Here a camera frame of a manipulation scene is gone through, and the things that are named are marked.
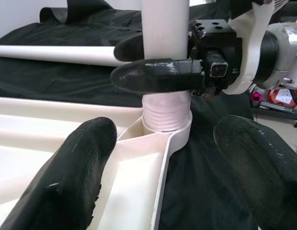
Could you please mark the black cloth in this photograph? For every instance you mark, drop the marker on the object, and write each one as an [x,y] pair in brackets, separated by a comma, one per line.
[55,81]

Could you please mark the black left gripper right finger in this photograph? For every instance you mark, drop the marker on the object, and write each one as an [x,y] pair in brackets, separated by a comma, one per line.
[266,179]

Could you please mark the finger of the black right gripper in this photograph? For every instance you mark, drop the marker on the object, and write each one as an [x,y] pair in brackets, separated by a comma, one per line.
[158,76]
[129,49]

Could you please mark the red white box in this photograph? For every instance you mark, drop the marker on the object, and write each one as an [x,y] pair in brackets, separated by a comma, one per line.
[282,95]

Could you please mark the white plastic table leg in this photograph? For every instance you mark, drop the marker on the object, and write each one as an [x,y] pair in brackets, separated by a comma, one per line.
[55,54]
[165,28]

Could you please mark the white plastic table top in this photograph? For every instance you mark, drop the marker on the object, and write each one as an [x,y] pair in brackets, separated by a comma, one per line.
[31,112]

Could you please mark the magenta plastic gadget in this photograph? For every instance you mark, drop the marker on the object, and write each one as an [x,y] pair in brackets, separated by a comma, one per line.
[256,97]

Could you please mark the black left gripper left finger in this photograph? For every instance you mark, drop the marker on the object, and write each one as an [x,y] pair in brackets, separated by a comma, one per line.
[67,179]

